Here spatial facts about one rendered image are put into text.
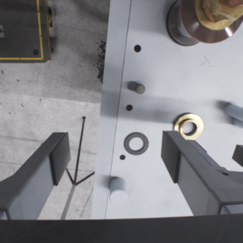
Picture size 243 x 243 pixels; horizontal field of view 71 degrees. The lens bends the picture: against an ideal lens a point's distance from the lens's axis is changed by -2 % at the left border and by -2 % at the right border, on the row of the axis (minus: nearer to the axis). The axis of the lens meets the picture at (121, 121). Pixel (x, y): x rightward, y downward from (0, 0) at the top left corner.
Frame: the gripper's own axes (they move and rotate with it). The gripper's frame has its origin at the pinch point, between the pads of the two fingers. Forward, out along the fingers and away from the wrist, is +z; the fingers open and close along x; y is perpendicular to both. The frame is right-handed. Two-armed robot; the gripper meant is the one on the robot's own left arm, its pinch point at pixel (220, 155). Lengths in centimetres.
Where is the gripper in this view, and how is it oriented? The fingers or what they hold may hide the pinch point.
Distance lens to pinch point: 29.8
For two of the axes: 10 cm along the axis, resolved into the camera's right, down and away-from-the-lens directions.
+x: 9.9, 1.1, 0.6
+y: -1.2, 9.5, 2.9
